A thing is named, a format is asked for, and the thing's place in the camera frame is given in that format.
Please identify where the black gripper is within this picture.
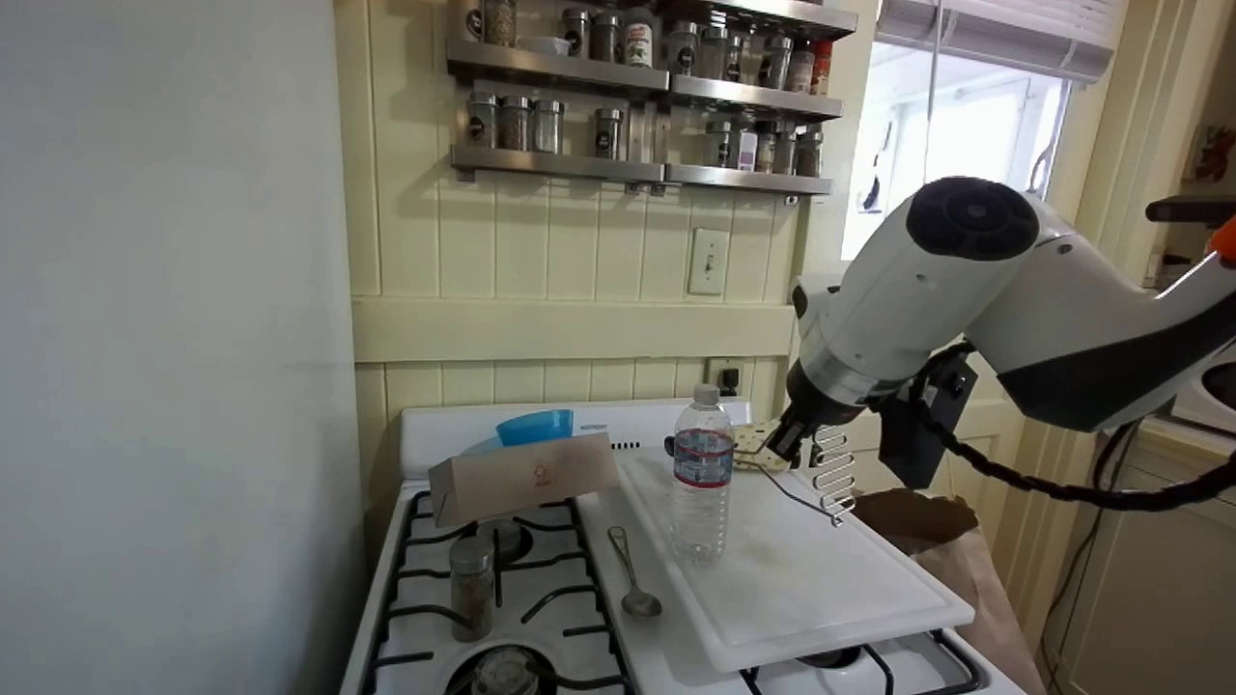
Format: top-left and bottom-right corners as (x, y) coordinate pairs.
(756, 370), (841, 473)

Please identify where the white gas stove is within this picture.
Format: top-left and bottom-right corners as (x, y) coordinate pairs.
(340, 398), (1037, 695)

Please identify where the brown paper bag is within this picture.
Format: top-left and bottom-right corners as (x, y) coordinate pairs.
(845, 483), (1047, 695)

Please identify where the bright window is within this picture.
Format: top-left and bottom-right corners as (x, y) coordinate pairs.
(841, 35), (1074, 264)

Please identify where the black stove burner grate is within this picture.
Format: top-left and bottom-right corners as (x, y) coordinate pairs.
(358, 485), (639, 695)

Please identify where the white plastic cutting board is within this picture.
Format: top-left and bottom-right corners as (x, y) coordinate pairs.
(614, 440), (977, 675)

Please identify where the white refrigerator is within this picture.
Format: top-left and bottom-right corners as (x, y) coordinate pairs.
(0, 0), (366, 695)

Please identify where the white light switch plate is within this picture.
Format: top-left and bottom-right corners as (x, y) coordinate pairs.
(689, 227), (734, 300)

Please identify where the cream cabinet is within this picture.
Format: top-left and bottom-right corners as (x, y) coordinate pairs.
(1038, 429), (1236, 695)

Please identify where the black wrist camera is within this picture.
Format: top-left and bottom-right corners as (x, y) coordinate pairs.
(882, 343), (977, 496)

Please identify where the metal spoon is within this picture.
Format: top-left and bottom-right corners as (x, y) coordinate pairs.
(603, 520), (670, 622)

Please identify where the wall power outlet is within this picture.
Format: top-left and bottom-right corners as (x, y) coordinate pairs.
(706, 361), (751, 403)

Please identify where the white window blind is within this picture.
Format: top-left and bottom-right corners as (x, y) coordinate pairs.
(873, 0), (1115, 90)

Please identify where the metal spice rack shelf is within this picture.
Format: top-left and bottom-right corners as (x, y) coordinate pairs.
(443, 40), (845, 124)
(443, 143), (833, 202)

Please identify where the blue plastic lid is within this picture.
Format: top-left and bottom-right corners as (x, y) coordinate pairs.
(493, 404), (578, 451)

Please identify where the glass spice shaker jar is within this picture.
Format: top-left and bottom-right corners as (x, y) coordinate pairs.
(443, 534), (498, 646)

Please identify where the clear plastic water bottle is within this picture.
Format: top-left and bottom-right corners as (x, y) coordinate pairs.
(670, 384), (743, 564)

